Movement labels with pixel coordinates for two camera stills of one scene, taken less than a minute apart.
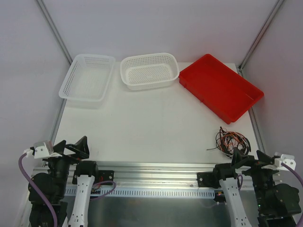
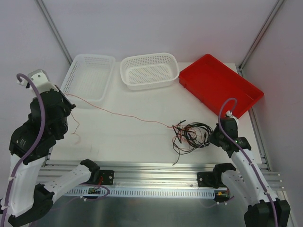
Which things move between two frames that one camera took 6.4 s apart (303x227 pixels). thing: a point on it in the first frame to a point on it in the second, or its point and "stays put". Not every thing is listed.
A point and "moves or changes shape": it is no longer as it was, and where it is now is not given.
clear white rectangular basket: (88, 80) stays put
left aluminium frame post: (55, 29) stays put
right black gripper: (253, 166) to (215, 136)
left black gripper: (65, 156) to (65, 100)
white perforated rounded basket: (150, 71) stays put
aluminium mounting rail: (153, 174) stays put
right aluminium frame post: (259, 37) stays put
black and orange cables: (227, 141) moves or changes shape
